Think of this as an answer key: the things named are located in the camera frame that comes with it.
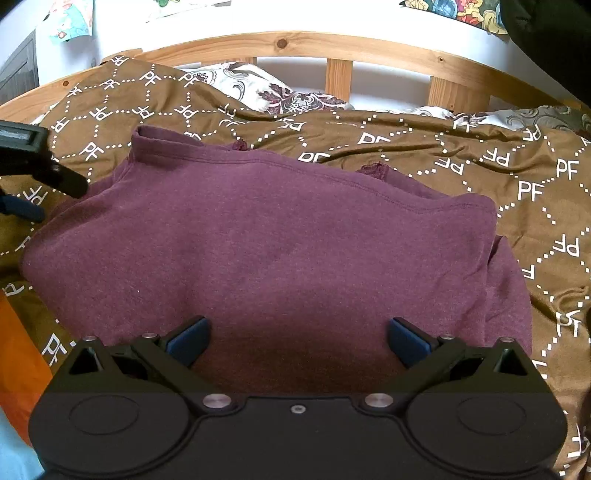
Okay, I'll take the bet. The maroon long-sleeve shirt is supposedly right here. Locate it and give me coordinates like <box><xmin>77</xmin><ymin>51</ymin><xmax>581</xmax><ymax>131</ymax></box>
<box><xmin>21</xmin><ymin>126</ymin><xmax>532</xmax><ymax>393</ymax></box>

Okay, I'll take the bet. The curled blue anime poster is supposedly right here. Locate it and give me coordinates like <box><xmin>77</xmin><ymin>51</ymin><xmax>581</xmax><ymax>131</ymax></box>
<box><xmin>42</xmin><ymin>0</ymin><xmax>94</xmax><ymax>44</ymax></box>

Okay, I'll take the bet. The colourful striped bedsheet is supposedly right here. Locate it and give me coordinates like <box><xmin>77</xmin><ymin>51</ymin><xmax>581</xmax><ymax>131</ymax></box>
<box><xmin>1</xmin><ymin>297</ymin><xmax>51</xmax><ymax>479</ymax></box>

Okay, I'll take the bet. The brown PF patterned blanket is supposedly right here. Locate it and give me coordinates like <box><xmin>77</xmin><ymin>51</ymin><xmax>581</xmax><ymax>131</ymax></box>
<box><xmin>0</xmin><ymin>55</ymin><xmax>591</xmax><ymax>478</ymax></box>

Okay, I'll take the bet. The white floral pillow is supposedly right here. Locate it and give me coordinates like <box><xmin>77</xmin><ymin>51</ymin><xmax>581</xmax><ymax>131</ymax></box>
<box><xmin>182</xmin><ymin>62</ymin><xmax>590</xmax><ymax>139</ymax></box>

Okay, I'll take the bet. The landscape painting poster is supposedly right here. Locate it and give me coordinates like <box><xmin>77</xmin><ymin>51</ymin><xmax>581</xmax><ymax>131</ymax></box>
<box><xmin>401</xmin><ymin>0</ymin><xmax>508</xmax><ymax>35</ymax></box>

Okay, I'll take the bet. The black puffy jacket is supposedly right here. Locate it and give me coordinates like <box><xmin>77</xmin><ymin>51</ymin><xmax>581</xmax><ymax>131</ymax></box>
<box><xmin>500</xmin><ymin>0</ymin><xmax>590</xmax><ymax>105</ymax></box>

